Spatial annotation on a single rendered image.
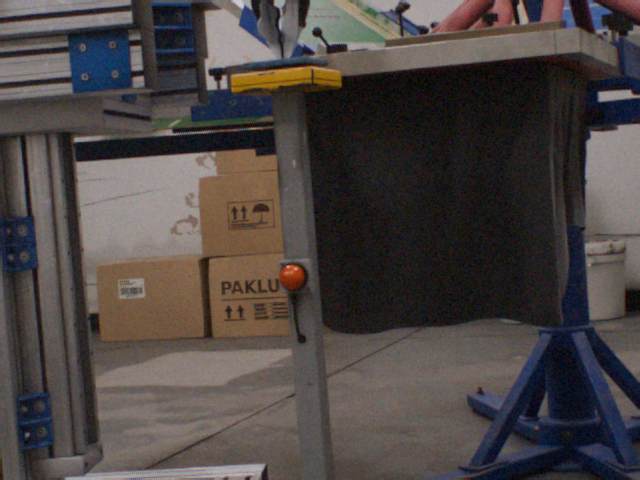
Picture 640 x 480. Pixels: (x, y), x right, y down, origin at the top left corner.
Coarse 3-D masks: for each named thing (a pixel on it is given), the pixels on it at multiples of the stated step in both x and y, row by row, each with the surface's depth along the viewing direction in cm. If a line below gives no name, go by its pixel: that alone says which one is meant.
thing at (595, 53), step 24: (384, 48) 211; (408, 48) 210; (432, 48) 209; (456, 48) 207; (480, 48) 206; (504, 48) 205; (528, 48) 204; (552, 48) 202; (576, 48) 201; (600, 48) 223; (240, 72) 220; (360, 72) 213; (384, 72) 212
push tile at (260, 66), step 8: (304, 56) 193; (248, 64) 195; (256, 64) 195; (264, 64) 195; (272, 64) 194; (280, 64) 194; (288, 64) 194; (296, 64) 194; (304, 64) 195; (312, 64) 196; (320, 64) 199
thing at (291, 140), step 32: (288, 96) 197; (288, 128) 197; (288, 160) 198; (288, 192) 198; (288, 224) 198; (288, 256) 199; (320, 320) 201; (320, 352) 200; (320, 384) 199; (320, 416) 199; (320, 448) 199
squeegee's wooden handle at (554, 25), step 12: (516, 24) 261; (528, 24) 259; (540, 24) 259; (552, 24) 258; (420, 36) 267; (432, 36) 266; (444, 36) 265; (456, 36) 264; (468, 36) 263; (480, 36) 262; (492, 36) 262
